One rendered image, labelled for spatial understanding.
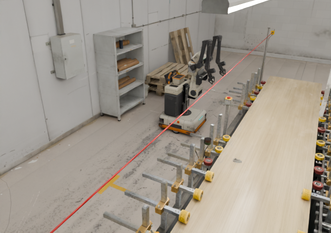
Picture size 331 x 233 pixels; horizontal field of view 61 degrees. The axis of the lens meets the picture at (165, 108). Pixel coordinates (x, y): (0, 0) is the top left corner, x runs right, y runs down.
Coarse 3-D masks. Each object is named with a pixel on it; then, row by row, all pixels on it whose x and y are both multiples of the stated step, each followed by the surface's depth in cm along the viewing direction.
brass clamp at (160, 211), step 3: (168, 198) 208; (168, 201) 206; (159, 204) 201; (162, 204) 201; (165, 204) 202; (156, 207) 198; (162, 207) 198; (156, 210) 199; (159, 210) 198; (162, 210) 199; (159, 213) 199
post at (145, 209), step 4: (144, 204) 179; (144, 208) 177; (148, 208) 179; (144, 212) 178; (148, 212) 180; (144, 216) 179; (148, 216) 181; (144, 220) 181; (148, 220) 183; (144, 224) 182; (148, 224) 184
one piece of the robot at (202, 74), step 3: (201, 69) 451; (198, 72) 442; (201, 72) 454; (204, 72) 457; (198, 75) 442; (201, 75) 442; (204, 75) 443; (207, 75) 462; (195, 78) 448; (198, 78) 444; (201, 78) 441; (204, 78) 467; (198, 81) 446; (201, 81) 443; (198, 84) 448
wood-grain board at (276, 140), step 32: (288, 96) 406; (320, 96) 407; (256, 128) 319; (288, 128) 319; (224, 160) 262; (256, 160) 263; (288, 160) 263; (224, 192) 223; (256, 192) 224; (288, 192) 224; (192, 224) 194; (224, 224) 194; (256, 224) 195; (288, 224) 195
